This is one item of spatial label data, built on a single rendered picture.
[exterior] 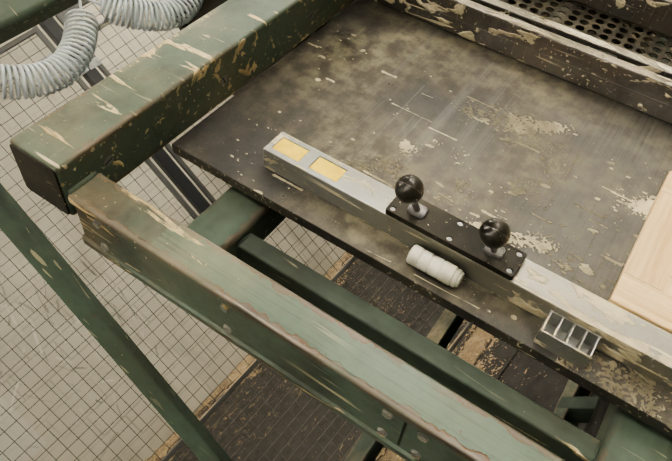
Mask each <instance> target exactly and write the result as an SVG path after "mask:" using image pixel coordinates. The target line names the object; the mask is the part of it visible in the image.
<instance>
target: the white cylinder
mask: <svg viewBox="0 0 672 461"><path fill-rule="evenodd" d="M406 262H407V263H408V264H410V265H412V266H414V267H416V268H417V269H419V270H421V271H423V272H424V273H425V272H426V274H428V275H430V276H432V277H433V278H436V279H437V280H439V281H440V282H442V283H444V284H446V285H448V286H449V285H450V286H451V287H453V288H454V287H458V286H459V284H460V283H461V281H462V279H463V277H464V274H465V273H463V270H461V269H458V268H459V267H457V266H456V265H454V264H452V263H450V262H448V261H445V259H443V258H441V257H439V256H437V255H436V256H435V254H434V253H432V252H430V251H428V250H425V249H424V248H423V247H421V246H419V245H414V246H413V247H412V249H411V250H410V252H409V254H408V256H407V259H406Z"/></svg>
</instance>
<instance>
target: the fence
mask: <svg viewBox="0 0 672 461"><path fill-rule="evenodd" d="M283 138H285V139H287V140H289V141H291V142H293V143H294V144H296V145H298V146H300V147H302V148H304V149H306V150H308V151H309V152H308V153H307V154H306V155H305V156H304V157H303V158H302V159H301V160H300V161H298V162H297V161H295V160H294V159H292V158H290V157H288V156H286V155H284V154H282V153H281V152H279V151H277V150H275V149H273V147H274V146H275V145H276V144H277V143H278V142H279V141H281V140H282V139H283ZM319 157H321V158H323V159H325V160H327V161H329V162H331V163H333V164H335V165H336V166H338V167H340V168H342V169H344V170H346V172H345V173H344V175H343V176H342V177H341V178H340V179H339V180H338V181H337V182H335V181H333V180H331V179H329V178H327V177H325V176H324V175H322V174H320V173H318V172H316V171H314V170H312V169H310V168H309V167H310V166H311V165H312V164H313V163H314V162H315V161H316V160H317V159H318V158H319ZM263 161H264V167H266V168H268V169H269V170H271V171H273V172H275V173H277V174H279V175H280V176H282V177H284V178H286V179H288V180H289V181H291V182H293V183H295V184H297V185H299V186H300V187H302V188H304V189H306V190H308V191H310V192H311V193H313V194H315V195H317V196H319V197H320V198H322V199H324V200H326V201H328V202H330V203H331V204H333V205H335V206H337V207H339V208H340V209H342V210H344V211H346V212H348V213H350V214H351V215H353V216H355V217H357V218H359V219H361V220H362V221H364V222H366V223H368V224H370V225H371V226H373V227H375V228H377V229H379V230H381V231H382V232H384V233H386V234H388V235H390V236H391V237H393V238H395V239H397V240H399V241H401V242H402V243H404V244H406V245H408V246H410V247H413V246H414V245H419V246H421V247H423V248H424V249H425V250H428V251H430V252H432V253H434V254H435V256H436V255H437V256H439V257H441V258H443V259H445V261H448V262H450V263H452V264H454V265H456V266H457V267H459V268H458V269H461V270H463V273H465V274H464V277H466V278H468V279H470V280H472V281H473V282H475V283H477V284H479V285H481V286H483V287H484V288H486V289H488V290H490V291H492V292H493V293H495V294H497V295H499V296H501V297H503V298H504V299H506V300H508V301H510V302H512V303H514V304H515V305H517V306H519V307H521V308H523V309H524V310H526V311H528V312H530V313H532V314H534V315H535V316H537V317H539V318H541V319H543V320H545V319H546V317H547V315H548V313H549V312H550V310H553V311H555V312H556V313H558V314H560V315H562V316H564V317H566V318H567V319H569V320H571V321H573V322H575V323H577V324H579V325H580V326H582V327H584V328H586V329H588V330H590V331H591V332H593V333H595V334H597V335H599V336H601V339H600V340H599V342H598V344H597V346H596V348H595V349H597V350H599V351H601V352H603V353H605V354H606V355H608V356H610V357H612V358H614V359H615V360H617V361H619V362H621V363H623V364H625V365H626V366H628V367H630V368H632V369H634V370H636V371H637V372H639V373H641V374H643V375H645V376H646V377H648V378H650V379H652V380H654V381H656V382H657V383H659V384H661V385H663V386H665V387H666V388H668V389H670V390H672V334H670V333H668V332H666V331H664V330H662V329H660V328H659V327H657V326H655V325H653V324H651V323H649V322H647V321H645V320H643V319H641V318H639V317H637V316H635V315H634V314H632V313H630V312H628V311H626V310H624V309H622V308H620V307H618V306H616V305H614V304H612V303H611V302H609V301H607V300H605V299H603V298H601V297H599V296H597V295H595V294H593V293H591V292H589V291H587V290H586V289H584V288H582V287H580V286H578V285H576V284H574V283H572V282H570V281H568V280H566V279H564V278H563V277H561V276H559V275H557V274H555V273H553V272H551V271H549V270H547V269H545V268H543V267H541V266H539V265H538V264H536V263H534V262H532V261H530V260H528V259H526V258H525V260H524V262H523V263H522V265H521V266H520V268H519V270H518V271H517V273H516V275H515V276H514V278H513V280H508V279H506V278H504V277H502V276H500V275H499V274H497V273H495V272H493V271H491V270H489V269H487V268H486V267H484V266H482V265H480V264H478V263H476V262H474V261H473V260H471V259H469V258H467V257H465V256H463V255H461V254H460V253H458V252H456V251H454V250H452V249H450V248H448V247H447V246H445V245H443V244H441V243H439V242H437V241H435V240H433V239H432V238H430V237H428V236H426V235H424V234H422V233H420V232H419V231H417V230H415V229H413V228H411V227H409V226H407V225H406V224H404V223H402V222H400V221H398V220H396V219H394V218H393V217H391V216H389V215H387V214H386V213H385V210H386V208H387V206H388V205H389V204H390V203H391V202H392V200H393V199H394V198H395V197H396V194H395V190H394V189H392V188H390V187H388V186H386V185H384V184H382V183H380V182H378V181H376V180H374V179H372V178H370V177H369V176H367V175H365V174H363V173H361V172H359V171H357V170H355V169H353V168H351V167H349V166H347V165H346V164H344V163H342V162H340V161H338V160H336V159H334V158H332V157H330V156H328V155H326V154H324V153H322V152H321V151H319V150H317V149H315V148H313V147H311V146H309V145H307V144H305V143H303V142H301V141H299V140H298V139H296V138H294V137H292V136H290V135H288V134H286V133H284V132H281V133H280V134H279V135H278V136H277V137H276V138H275V139H273V140H272V141H271V142H270V143H269V144H268V145H267V146H265V147H264V148H263Z"/></svg>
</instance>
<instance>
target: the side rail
mask: <svg viewBox="0 0 672 461"><path fill-rule="evenodd" d="M68 200H69V203H70V204H71V205H73V206H75V208H76V210H77V213H78V216H79V219H80V222H81V225H82V227H83V230H84V234H83V236H82V238H83V241H84V243H85V244H86V245H87V246H89V247H90V248H92V249H93V250H95V251H96V252H98V253H99V254H101V255H102V256H104V257H105V258H107V259H108V260H110V261H111V262H113V263H114V264H116V265H117V266H119V267H120V268H121V269H123V270H124V271H126V272H127V273H129V274H130V275H132V276H133V277H135V278H136V279H138V280H139V281H141V282H142V283H144V284H145V285H147V286H148V287H150V288H151V289H153V290H154V291H156V292H157V293H159V294H160V295H162V296H163V297H164V298H166V299H167V300H169V301H170V302H172V303H173V304H175V305H176V306H178V307H179V308H181V309H182V310H184V311H185V312H187V313H188V314H190V315H191V316H193V317H194V318H196V319H197V320H199V321H200V322H202V323H203V324H204V325H206V326H207V327H209V328H210V329H212V330H213V331H215V332H216V333H218V334H219V335H221V336H222V337H224V338H225V339H227V340H228V341H230V342H231V343H233V344H234V345H236V346H237V347H239V348H240V349H242V350H243V351H245V352H246V353H247V354H249V355H250V356H252V357H253V358H255V359H256V360H258V361H259V362H261V363H262V364H264V365H265V366H267V367H268V368H270V369H271V370H273V371H274V372H276V373H277V374H279V375H280V376H282V377H283V378H285V379H286V380H287V381H289V382H290V383H292V384H293V385H295V386H296V387H298V388H299V389H301V390H302V391H304V392H305V393H307V394H308V395H310V396H311V397H313V398H314V399H316V400H317V401H319V402H320V403H322V404H323V405H325V406H326V407H328V408H329V409H330V410H332V411H333V412H335V413H336V414H338V415H339V416H341V417H342V418H344V419H345V420H347V421H348V422H350V423H351V424H353V425H354V426H356V427H357V428H359V429H360V430H362V431H363V432H365V433H366V434H368V435H369V436H370V437H372V438H373V439H375V440H376V441H378V442H379V443H381V444H382V445H384V446H385V447H387V448H388V449H390V450H391V451H393V452H394V453H396V454H397V455H399V456H400V457H402V458H403V459H405V460H406V461H565V460H564V459H562V458H560V457H559V456H557V455H556V454H554V453H552V452H551V451H549V450H547V449H546V448H544V447H543V446H541V445H539V444H538V443H536V442H534V441H533V440H531V439H530V438H528V437H526V436H525V435H523V434H522V433H520V432H518V431H517V430H515V429H513V428H512V427H510V426H509V425H507V424H505V423H504V422H502V421H500V420H499V419H497V418H496V417H494V416H492V415H491V414H489V413H488V412H486V411H484V410H483V409H481V408H479V407H478V406H476V405H475V404H473V403H471V402H470V401H468V400H466V399H465V398H463V397H462V396H460V395H458V394H457V393H455V392H454V391H452V390H450V389H449V388H447V387H445V386H444V385H442V384H441V383H439V382H437V381H436V380H434V379H432V378H431V377H429V376H428V375H426V374H424V373H423V372H421V371H420V370H418V369H416V368H415V367H413V366H411V365H410V364H408V363H407V362H405V361H403V360H402V359H400V358H398V357H397V356H395V355H394V354H392V353H390V352H389V351H387V350H385V349H384V348H382V347H381V346H379V345H377V344H376V343H374V342H373V341H371V340H369V339H368V338H366V337H364V336H363V335H361V334H360V333H358V332H356V331H355V330H353V329H351V328H350V327H348V326H347V325H345V324H343V323H342V322H340V321H339V320H337V319H335V318H334V317H332V316H330V315H329V314H327V313H326V312H324V311H322V310H321V309H319V308H317V307H316V306H314V305H313V304H311V303H309V302H308V301H306V300H305V299H303V298H301V297H300V296H298V295H296V294H295V293H293V292H292V291H290V290H288V289H287V288H285V287H283V286H282V285H280V284H279V283H277V282H275V281H274V280H272V279H271V278H269V277H267V276H266V275H264V274H262V273H261V272H259V271H258V270H256V269H254V268H253V267H251V266H249V265H248V264H246V263H245V262H243V261H241V260H240V259H238V258H237V257H235V256H233V255H232V254H230V253H228V252H227V251H225V250H224V249H222V248H220V247H219V246H217V245H215V244H214V243H212V242H211V241H209V240H207V239H206V238H204V237H203V236H201V235H199V234H198V233H196V232H194V231H193V230H191V229H190V228H188V227H186V226H185V225H183V224H181V223H180V222H178V221H177V220H175V219H173V218H172V217H170V216H169V215H167V214H165V213H164V212H162V211H160V210H159V209H157V208H156V207H154V206H152V205H151V204H149V203H147V202H146V201H144V200H143V199H141V198H139V197H138V196H136V195H134V194H133V193H131V192H130V191H128V190H126V189H125V188H123V187H122V186H120V185H118V184H117V183H115V182H113V181H112V180H110V179H109V178H107V177H105V176H104V175H102V174H100V173H98V174H97V175H96V176H95V177H94V178H93V179H91V180H90V181H88V182H87V183H86V184H84V185H83V186H82V187H80V188H79V189H78V190H76V191H75V192H74V193H72V194H71V195H70V194H69V195H68Z"/></svg>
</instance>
